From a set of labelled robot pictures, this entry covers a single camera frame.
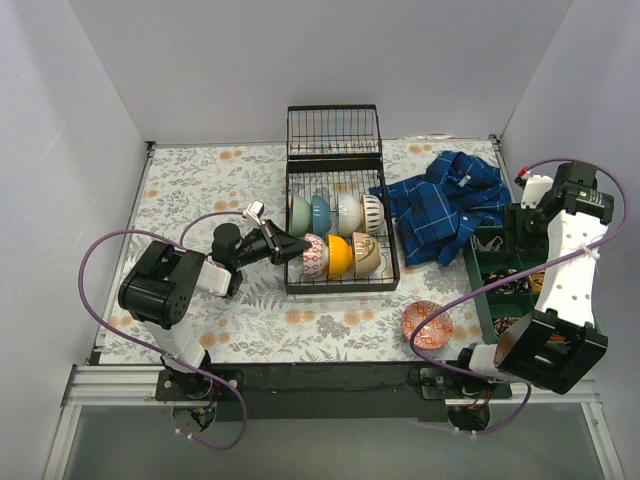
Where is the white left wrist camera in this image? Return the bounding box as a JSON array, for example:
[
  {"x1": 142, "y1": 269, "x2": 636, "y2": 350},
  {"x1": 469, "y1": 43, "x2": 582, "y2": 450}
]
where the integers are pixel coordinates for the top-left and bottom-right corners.
[{"x1": 242, "y1": 201, "x2": 265, "y2": 227}]

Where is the black wire dish rack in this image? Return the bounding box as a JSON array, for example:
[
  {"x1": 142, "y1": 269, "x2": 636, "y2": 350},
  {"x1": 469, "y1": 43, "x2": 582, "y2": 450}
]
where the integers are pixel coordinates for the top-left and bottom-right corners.
[{"x1": 285, "y1": 104, "x2": 400, "y2": 294}]

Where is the pale green ceramic bowl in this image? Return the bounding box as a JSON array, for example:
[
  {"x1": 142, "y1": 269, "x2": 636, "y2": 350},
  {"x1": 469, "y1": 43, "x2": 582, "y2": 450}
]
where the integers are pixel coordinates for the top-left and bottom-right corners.
[{"x1": 289, "y1": 195, "x2": 312, "y2": 237}]

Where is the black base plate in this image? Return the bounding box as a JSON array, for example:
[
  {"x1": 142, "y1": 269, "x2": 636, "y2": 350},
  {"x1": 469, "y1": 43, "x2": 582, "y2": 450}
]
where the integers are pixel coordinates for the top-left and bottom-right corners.
[{"x1": 153, "y1": 360, "x2": 514, "y2": 424}]

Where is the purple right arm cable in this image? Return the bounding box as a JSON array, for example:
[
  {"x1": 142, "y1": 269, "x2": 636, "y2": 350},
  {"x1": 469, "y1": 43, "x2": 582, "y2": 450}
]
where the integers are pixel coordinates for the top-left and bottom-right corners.
[{"x1": 408, "y1": 158, "x2": 629, "y2": 436}]

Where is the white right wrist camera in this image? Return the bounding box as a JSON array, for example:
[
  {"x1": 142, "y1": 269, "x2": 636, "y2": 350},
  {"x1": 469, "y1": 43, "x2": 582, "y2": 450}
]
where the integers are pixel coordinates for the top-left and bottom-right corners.
[{"x1": 515, "y1": 167, "x2": 553, "y2": 209}]

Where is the blue ceramic bowl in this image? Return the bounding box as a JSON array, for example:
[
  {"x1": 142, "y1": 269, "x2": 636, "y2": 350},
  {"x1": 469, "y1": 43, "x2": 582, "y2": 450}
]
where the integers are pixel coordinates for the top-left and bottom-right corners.
[{"x1": 311, "y1": 195, "x2": 332, "y2": 236}]

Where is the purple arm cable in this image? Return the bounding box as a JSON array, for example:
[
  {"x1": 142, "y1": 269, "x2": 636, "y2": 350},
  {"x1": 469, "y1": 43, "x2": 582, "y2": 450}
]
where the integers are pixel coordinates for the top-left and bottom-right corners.
[
  {"x1": 408, "y1": 158, "x2": 629, "y2": 436},
  {"x1": 78, "y1": 208, "x2": 256, "y2": 450}
]

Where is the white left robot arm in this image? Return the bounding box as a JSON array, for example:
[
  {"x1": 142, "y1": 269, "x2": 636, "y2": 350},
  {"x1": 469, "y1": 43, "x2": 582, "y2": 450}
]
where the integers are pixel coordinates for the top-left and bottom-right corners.
[{"x1": 118, "y1": 220, "x2": 311, "y2": 400}]

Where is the blue plaid shirt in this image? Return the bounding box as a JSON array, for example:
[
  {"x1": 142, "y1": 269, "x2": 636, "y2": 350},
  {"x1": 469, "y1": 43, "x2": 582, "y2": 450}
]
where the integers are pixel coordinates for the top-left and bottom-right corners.
[{"x1": 369, "y1": 151, "x2": 511, "y2": 267}]

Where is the plain white bowl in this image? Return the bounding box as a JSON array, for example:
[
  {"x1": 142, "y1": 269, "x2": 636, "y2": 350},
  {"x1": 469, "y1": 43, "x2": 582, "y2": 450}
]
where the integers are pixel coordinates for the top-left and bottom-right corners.
[{"x1": 337, "y1": 192, "x2": 362, "y2": 237}]

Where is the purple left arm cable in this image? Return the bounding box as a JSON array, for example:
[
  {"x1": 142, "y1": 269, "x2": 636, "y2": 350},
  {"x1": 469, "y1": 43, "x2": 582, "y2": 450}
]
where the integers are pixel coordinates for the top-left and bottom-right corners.
[{"x1": 78, "y1": 208, "x2": 256, "y2": 450}]

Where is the orange ceramic bowl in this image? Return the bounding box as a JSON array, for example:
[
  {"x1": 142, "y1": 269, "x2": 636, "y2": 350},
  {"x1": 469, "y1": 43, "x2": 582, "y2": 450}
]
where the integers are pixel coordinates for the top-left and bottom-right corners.
[{"x1": 327, "y1": 234, "x2": 354, "y2": 279}]

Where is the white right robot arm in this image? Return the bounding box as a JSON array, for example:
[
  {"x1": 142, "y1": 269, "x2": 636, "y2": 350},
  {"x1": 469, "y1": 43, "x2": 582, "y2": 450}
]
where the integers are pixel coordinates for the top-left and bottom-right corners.
[{"x1": 452, "y1": 161, "x2": 614, "y2": 398}]

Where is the aluminium frame rail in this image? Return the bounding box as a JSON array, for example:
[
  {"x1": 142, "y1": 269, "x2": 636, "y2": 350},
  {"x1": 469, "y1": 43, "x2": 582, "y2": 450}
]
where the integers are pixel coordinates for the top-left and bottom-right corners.
[{"x1": 59, "y1": 363, "x2": 174, "y2": 407}]

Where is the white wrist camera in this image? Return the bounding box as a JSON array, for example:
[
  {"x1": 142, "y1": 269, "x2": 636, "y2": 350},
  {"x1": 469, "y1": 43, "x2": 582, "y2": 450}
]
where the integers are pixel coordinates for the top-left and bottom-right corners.
[
  {"x1": 242, "y1": 201, "x2": 265, "y2": 227},
  {"x1": 515, "y1": 167, "x2": 553, "y2": 209}
]

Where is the red patterned white bowl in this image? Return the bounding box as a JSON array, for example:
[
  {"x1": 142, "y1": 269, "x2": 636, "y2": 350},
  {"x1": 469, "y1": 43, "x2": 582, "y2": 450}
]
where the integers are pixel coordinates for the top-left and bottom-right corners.
[{"x1": 303, "y1": 233, "x2": 329, "y2": 280}]

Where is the white bowl with blue leaves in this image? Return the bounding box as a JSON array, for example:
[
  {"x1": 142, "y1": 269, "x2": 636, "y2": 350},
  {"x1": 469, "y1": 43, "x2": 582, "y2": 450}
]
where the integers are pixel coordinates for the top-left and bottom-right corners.
[{"x1": 361, "y1": 194, "x2": 384, "y2": 234}]

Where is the green compartment tray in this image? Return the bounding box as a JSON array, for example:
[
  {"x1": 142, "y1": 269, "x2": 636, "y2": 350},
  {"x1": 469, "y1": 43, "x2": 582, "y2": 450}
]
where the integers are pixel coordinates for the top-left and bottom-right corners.
[{"x1": 463, "y1": 226, "x2": 547, "y2": 344}]

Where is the white ceramic bowl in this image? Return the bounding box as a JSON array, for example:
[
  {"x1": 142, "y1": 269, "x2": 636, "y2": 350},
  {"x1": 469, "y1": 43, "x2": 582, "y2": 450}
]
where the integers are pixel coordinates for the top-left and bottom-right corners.
[{"x1": 352, "y1": 232, "x2": 382, "y2": 278}]

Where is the floral table mat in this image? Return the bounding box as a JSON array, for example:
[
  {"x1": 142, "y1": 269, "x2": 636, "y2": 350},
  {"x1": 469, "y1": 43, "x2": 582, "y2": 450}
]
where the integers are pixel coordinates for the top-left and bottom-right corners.
[{"x1": 125, "y1": 143, "x2": 482, "y2": 363}]

